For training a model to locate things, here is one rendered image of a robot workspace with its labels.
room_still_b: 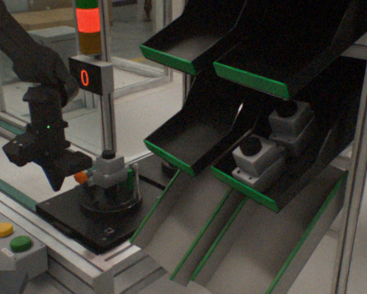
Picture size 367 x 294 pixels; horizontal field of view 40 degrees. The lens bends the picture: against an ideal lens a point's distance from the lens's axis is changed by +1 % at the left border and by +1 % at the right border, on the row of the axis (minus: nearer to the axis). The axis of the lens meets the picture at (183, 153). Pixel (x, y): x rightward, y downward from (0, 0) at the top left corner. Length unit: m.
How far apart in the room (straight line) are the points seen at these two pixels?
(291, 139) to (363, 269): 0.51
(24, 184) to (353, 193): 0.88
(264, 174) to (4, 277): 0.41
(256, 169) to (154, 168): 0.62
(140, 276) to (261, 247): 0.31
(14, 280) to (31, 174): 0.65
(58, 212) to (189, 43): 0.52
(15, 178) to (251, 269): 0.79
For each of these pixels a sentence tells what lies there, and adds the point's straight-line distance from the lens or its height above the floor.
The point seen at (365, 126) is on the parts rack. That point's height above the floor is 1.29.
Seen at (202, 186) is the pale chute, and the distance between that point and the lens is 0.91.
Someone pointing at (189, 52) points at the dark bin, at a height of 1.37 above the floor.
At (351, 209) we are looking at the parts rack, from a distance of 0.77.
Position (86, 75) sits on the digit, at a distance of 1.22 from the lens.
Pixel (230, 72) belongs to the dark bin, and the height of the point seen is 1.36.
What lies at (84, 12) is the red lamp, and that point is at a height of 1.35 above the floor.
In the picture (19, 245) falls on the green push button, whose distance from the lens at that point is 1.03.
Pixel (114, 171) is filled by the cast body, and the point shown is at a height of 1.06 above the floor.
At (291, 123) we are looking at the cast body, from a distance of 0.71.
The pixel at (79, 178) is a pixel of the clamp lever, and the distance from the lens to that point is 1.03.
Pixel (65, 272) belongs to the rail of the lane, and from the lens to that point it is 1.02.
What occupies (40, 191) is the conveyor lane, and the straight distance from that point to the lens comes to 1.32.
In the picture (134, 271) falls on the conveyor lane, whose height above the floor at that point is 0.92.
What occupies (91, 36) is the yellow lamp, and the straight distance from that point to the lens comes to 1.20.
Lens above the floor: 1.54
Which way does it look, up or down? 25 degrees down
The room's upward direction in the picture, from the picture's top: straight up
